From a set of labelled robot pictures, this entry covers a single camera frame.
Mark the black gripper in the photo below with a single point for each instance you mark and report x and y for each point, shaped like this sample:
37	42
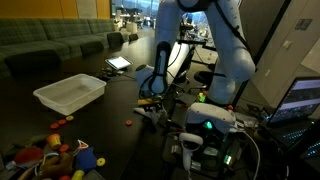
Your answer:
153	108

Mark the white terry towel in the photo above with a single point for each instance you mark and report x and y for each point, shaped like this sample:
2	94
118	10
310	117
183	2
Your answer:
151	115

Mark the white red triangle toy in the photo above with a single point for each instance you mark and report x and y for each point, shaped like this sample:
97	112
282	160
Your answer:
82	144

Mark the short black block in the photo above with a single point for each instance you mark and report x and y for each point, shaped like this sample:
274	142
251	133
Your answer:
94	175

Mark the yellow toy cup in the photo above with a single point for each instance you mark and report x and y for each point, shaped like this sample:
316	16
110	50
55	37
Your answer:
78	175

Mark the yellow cup orange lid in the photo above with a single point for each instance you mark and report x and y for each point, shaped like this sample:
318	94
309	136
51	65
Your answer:
53	141

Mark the brown plush toy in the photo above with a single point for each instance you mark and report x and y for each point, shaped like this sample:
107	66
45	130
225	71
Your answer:
58	165

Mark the red ball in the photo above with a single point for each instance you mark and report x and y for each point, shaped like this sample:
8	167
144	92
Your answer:
64	177

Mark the green plush toy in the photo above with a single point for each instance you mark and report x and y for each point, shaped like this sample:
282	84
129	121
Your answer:
31	139

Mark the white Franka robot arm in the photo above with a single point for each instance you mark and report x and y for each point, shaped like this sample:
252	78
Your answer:
230	50

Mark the clear plastic storage container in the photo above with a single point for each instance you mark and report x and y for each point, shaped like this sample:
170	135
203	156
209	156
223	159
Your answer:
68	95

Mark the green glowing button box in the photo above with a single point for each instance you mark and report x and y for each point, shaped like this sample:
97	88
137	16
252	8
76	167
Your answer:
201	97

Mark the white VR controller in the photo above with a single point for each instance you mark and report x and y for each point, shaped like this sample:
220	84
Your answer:
188	150

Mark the white VR headset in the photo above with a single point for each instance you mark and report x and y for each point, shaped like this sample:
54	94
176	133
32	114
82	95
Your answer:
210	115

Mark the tablet with lit screen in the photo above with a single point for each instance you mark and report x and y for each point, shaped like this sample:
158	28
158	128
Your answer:
119	62

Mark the black office chair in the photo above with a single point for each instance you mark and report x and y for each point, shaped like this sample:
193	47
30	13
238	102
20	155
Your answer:
203	77

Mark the black equipment rack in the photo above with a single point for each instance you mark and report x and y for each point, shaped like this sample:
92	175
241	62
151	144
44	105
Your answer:
213	160

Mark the green plaid sofa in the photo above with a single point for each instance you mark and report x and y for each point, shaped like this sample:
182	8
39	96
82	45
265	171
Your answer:
40	36

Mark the large open laptop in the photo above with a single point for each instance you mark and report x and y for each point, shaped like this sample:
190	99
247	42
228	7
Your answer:
300	100

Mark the white wall switch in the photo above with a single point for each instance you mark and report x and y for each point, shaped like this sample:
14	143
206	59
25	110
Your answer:
287	44

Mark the grey wall sign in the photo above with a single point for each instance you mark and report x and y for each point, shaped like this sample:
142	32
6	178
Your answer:
303	24

